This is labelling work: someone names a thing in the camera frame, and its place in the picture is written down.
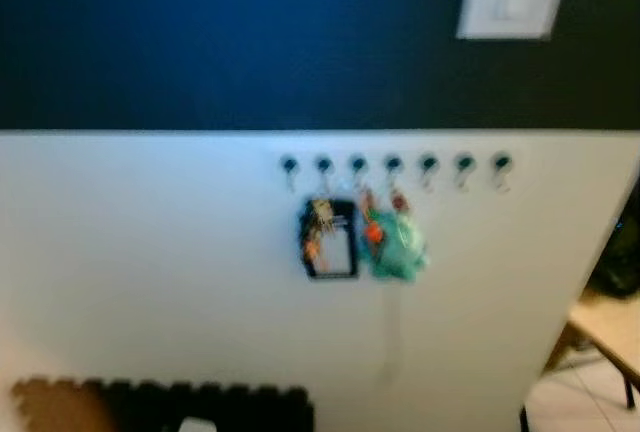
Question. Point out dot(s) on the black foam puzzle mat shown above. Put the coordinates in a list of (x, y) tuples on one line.
[(240, 408)]

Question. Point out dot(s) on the brown foam mat tile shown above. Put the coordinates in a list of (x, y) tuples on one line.
[(55, 408)]

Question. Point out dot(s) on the black bag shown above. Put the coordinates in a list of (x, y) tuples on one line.
[(622, 252)]

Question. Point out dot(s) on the white hook board panel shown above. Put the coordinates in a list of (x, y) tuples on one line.
[(150, 262)]

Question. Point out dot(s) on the light wooden table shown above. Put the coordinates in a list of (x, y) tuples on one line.
[(608, 328)]

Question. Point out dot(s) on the small white round object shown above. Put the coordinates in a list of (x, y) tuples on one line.
[(198, 425)]

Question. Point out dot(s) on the black round wall hook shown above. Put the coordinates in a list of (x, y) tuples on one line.
[(464, 163), (428, 164), (358, 164), (501, 163), (324, 165), (290, 165), (393, 164)]

